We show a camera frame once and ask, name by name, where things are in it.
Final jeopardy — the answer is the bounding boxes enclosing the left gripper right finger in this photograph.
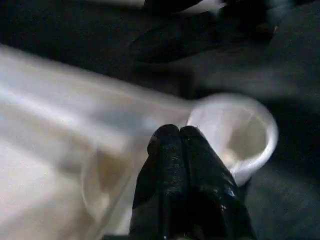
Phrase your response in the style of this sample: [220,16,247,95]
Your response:
[181,126,256,240]

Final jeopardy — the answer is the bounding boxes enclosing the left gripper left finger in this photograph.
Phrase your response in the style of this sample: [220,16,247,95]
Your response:
[131,125,188,240]

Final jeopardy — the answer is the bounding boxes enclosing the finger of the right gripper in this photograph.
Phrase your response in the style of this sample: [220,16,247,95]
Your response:
[130,15,276,63]

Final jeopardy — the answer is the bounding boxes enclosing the white plastic table top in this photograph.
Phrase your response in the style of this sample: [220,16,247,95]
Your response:
[0,45,280,240]

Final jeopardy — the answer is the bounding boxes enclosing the black work mat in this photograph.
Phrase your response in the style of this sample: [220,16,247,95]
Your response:
[0,0,320,240]

